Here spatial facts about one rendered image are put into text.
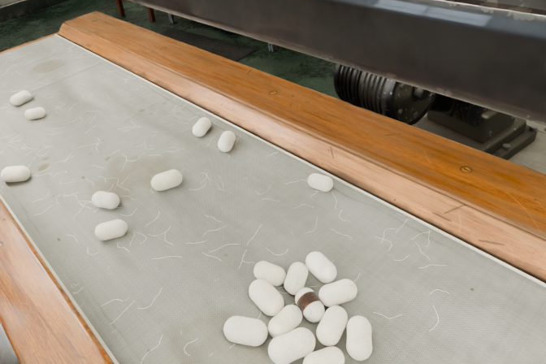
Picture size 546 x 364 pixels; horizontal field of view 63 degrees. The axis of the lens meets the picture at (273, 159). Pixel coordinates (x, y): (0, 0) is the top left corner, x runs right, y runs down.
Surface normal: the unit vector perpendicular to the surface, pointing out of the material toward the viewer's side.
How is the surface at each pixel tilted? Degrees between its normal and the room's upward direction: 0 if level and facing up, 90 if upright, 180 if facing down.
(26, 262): 0
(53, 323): 0
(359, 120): 0
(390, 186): 45
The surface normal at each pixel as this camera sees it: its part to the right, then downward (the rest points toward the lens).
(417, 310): -0.12, -0.80
